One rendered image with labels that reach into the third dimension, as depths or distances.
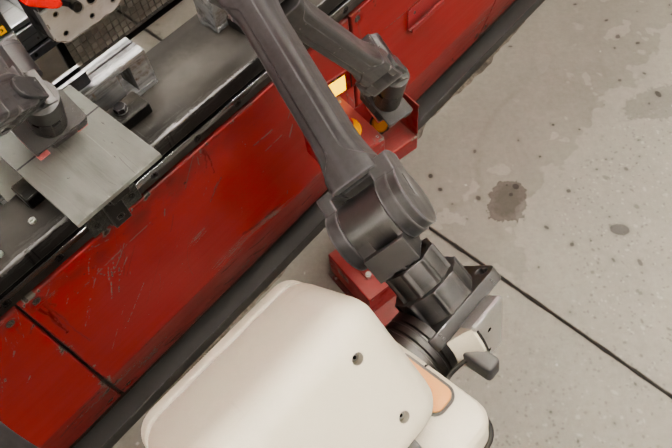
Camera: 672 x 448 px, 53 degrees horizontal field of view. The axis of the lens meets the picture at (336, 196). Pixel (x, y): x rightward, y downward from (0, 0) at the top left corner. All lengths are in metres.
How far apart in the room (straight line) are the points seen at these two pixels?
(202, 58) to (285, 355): 1.03
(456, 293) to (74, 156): 0.74
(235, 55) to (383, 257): 0.84
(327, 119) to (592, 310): 1.49
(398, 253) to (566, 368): 1.37
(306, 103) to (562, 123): 1.78
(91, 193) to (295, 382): 0.71
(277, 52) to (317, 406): 0.44
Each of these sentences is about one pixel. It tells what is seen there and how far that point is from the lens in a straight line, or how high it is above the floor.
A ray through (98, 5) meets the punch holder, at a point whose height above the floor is 1.13.
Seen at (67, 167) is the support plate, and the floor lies 1.00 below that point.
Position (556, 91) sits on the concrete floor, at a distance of 2.59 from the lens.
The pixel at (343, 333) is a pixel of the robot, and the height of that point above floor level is 1.39.
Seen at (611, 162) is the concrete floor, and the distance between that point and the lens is 2.43.
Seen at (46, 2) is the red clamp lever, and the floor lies 1.21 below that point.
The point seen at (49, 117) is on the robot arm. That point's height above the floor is 1.16.
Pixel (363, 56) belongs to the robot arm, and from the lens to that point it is 1.16.
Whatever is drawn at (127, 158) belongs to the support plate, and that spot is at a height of 1.00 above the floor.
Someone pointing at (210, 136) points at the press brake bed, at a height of 0.77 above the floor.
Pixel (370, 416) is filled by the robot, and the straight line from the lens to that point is 0.57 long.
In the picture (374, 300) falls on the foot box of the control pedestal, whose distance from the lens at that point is 1.97.
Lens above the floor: 1.89
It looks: 57 degrees down
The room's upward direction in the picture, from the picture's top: 8 degrees counter-clockwise
